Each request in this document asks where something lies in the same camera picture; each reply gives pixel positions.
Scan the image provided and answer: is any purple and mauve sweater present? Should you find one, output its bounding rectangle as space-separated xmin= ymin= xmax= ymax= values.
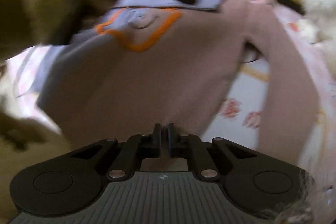
xmin=37 ymin=0 xmax=319 ymax=164

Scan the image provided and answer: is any pink checkered table mat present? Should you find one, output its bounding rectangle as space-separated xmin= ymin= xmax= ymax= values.
xmin=4 ymin=0 xmax=336 ymax=214

